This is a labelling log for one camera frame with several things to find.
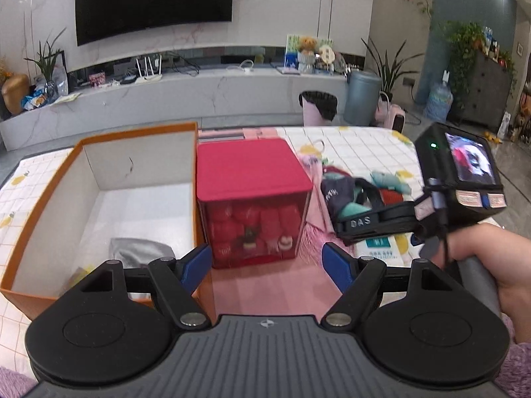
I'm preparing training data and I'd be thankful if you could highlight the bushy green climbing plant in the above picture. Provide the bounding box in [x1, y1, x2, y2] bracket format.
[442, 21, 518, 109]

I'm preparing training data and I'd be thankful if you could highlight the red storage box clear front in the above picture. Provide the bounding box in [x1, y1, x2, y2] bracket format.
[196, 139, 313, 270]

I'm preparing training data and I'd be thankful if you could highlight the black television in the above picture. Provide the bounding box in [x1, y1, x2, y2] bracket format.
[75, 0, 235, 47]

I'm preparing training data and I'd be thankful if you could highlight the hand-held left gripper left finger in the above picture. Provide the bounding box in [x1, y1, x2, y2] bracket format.
[62, 244, 213, 329]

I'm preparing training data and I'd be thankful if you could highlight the brown teddy bear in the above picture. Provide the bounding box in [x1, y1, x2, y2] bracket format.
[297, 36, 319, 74]

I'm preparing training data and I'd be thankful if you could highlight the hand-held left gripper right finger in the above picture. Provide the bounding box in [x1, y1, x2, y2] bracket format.
[321, 241, 469, 329]

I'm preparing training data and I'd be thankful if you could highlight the brown red cloth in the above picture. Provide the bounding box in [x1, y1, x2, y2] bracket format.
[379, 188, 406, 207]

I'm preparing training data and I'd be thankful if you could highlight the pale pink garment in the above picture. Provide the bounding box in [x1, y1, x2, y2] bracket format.
[296, 151, 333, 225]

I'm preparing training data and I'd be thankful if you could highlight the blue grey plush toy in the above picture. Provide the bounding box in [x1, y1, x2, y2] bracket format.
[370, 171, 412, 194]

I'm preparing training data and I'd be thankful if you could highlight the pink trash bin black liner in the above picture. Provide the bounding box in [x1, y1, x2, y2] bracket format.
[299, 90, 338, 127]

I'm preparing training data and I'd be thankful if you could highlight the dark cabinet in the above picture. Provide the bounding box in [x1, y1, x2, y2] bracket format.
[460, 52, 514, 132]

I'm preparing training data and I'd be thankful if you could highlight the grey metal trash can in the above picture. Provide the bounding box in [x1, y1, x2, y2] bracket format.
[343, 70, 383, 127]

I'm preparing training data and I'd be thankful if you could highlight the blue snack packet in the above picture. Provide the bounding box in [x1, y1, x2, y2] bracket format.
[21, 89, 49, 111]

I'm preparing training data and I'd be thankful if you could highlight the tall leafy potted plant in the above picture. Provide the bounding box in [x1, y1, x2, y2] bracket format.
[361, 37, 424, 105]

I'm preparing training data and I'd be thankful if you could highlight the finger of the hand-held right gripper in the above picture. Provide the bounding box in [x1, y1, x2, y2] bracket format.
[341, 231, 417, 246]

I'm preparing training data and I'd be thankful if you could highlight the blue water bottle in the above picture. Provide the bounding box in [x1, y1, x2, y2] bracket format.
[424, 72, 454, 124]

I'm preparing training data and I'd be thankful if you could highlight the pile of red plush toys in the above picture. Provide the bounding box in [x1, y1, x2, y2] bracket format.
[205, 203, 304, 264]

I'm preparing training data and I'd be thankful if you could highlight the grey cloth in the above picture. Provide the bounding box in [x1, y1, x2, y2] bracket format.
[109, 237, 177, 269]

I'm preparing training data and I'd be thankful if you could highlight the person's right hand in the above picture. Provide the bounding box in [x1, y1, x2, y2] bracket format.
[431, 228, 531, 344]

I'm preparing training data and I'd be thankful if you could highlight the pink fringed cloth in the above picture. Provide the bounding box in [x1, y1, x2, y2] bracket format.
[298, 218, 333, 267]

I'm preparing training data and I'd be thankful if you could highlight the white packet teal label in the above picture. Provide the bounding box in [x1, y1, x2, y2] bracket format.
[356, 236, 410, 265]

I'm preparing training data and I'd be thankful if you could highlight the teal plush toy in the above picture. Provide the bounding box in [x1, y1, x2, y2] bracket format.
[337, 200, 366, 219]

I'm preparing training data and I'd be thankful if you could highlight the gold vase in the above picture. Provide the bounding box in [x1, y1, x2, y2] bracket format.
[1, 73, 31, 116]

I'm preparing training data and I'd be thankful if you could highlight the marble television cabinet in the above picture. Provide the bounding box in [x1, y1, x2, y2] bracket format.
[0, 64, 350, 153]

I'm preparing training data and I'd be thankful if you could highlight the orange cardboard box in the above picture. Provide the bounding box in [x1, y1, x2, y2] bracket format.
[0, 122, 217, 325]

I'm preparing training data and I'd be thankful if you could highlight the small long-leaf potted plant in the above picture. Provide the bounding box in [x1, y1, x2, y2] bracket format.
[24, 28, 68, 97]

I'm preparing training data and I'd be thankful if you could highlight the white router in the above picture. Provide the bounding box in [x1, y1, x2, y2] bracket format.
[135, 54, 164, 85]

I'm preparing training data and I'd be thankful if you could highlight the clear plastic bag yellow label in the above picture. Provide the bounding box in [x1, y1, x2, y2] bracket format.
[68, 257, 111, 289]

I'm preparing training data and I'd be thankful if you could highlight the pink heater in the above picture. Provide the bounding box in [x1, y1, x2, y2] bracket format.
[388, 103, 407, 134]

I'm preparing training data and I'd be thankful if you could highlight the pink woven bag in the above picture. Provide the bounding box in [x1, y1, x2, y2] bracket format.
[375, 91, 393, 126]

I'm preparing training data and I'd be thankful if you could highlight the navy garment white print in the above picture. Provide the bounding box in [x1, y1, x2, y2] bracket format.
[321, 171, 358, 217]

